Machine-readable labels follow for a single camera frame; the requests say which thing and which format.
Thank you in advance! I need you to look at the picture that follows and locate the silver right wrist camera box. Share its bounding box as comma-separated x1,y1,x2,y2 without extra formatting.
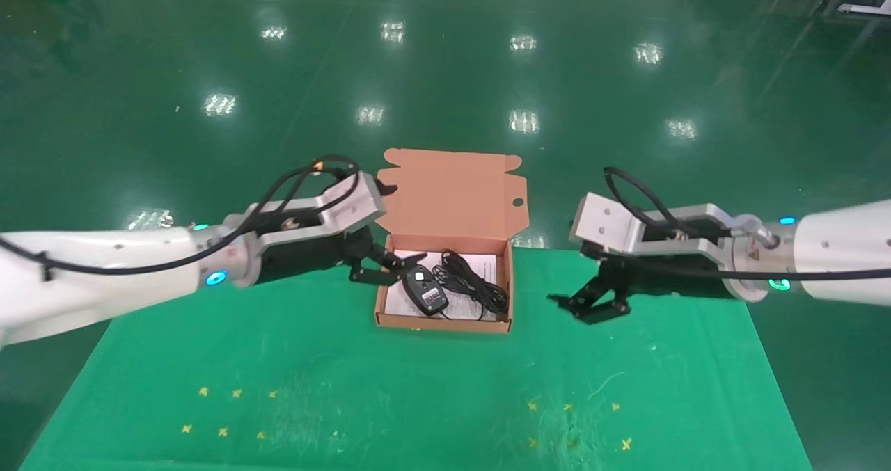
569,193,759,256

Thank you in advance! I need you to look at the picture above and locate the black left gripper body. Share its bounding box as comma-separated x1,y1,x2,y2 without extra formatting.
259,226,373,285

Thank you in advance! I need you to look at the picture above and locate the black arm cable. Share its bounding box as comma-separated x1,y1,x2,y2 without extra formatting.
604,167,891,282
0,154,363,280

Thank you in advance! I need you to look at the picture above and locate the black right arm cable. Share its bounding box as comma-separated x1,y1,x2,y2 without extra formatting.
604,167,891,282

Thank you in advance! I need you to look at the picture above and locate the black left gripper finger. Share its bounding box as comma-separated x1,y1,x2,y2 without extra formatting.
348,262,406,287
372,247,428,271

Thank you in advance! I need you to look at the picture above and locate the white printed paper sheet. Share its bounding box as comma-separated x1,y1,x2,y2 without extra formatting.
385,250,499,321

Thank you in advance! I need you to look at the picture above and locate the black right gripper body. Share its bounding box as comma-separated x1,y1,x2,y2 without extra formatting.
599,252,739,299

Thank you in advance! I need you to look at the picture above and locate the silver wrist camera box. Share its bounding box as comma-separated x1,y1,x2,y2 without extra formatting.
240,170,399,246
569,193,759,256

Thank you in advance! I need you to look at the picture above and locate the orange cardboard box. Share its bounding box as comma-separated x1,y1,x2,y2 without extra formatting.
370,149,530,335

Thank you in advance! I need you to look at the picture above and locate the green table mat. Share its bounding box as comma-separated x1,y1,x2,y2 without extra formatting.
17,226,815,471

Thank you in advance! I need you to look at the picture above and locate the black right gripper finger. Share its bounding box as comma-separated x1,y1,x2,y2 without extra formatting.
546,276,617,312
569,297,632,326

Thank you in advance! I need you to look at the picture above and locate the black wired computer mouse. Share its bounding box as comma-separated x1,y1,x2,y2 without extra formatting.
402,264,488,321

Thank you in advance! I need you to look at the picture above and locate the black data cable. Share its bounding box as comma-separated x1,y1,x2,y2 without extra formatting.
433,250,510,303

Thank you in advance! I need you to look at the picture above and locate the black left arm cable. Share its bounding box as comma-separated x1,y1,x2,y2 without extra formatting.
0,154,363,280

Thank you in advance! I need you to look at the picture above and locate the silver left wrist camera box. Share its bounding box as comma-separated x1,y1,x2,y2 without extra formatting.
240,170,399,246

